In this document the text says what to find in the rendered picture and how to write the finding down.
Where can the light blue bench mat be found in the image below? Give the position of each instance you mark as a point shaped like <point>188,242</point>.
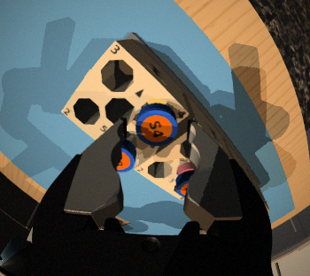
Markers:
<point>46,49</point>

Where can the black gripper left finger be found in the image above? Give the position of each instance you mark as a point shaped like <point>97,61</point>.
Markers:
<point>86,193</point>

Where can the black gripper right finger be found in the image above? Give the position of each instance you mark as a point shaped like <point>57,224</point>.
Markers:
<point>222,199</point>

